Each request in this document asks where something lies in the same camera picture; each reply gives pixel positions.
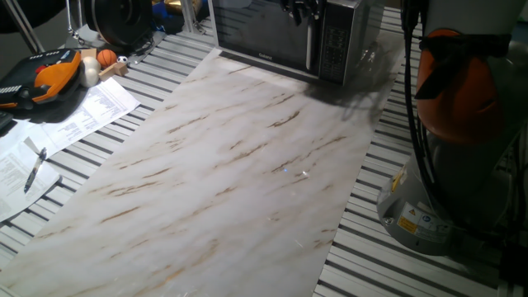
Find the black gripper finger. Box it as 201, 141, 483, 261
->
285, 0, 305, 27
304, 0, 328, 21

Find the black microwave door silver handle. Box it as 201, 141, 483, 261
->
209, 0, 325, 80

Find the yellow gold object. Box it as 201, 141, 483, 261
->
163, 0, 203, 16

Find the black round spool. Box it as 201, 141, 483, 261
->
83, 0, 154, 47

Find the light wooden block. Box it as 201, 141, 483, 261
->
97, 61, 130, 82

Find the mini orange basketball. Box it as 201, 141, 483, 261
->
97, 49, 119, 70

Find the white marble pattern mat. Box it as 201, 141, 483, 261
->
0, 47, 408, 297

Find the white gourd-shaped toy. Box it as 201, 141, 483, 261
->
78, 55, 102, 88

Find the thin metal stand rod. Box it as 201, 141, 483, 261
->
65, 0, 80, 39

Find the white printed paper sheet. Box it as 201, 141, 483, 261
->
0, 118, 50, 166
0, 139, 62, 223
28, 77, 142, 160

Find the orange black teach pendant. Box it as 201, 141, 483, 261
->
0, 48, 83, 111

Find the thin gray metal strut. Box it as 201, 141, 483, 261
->
2, 0, 46, 55

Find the black pen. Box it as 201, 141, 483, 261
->
23, 147, 49, 195

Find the black keyboard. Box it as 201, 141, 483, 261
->
0, 110, 16, 135

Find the silver aluminum frame bar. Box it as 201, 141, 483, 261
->
179, 0, 207, 35

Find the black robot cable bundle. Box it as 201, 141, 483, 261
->
400, 0, 446, 215

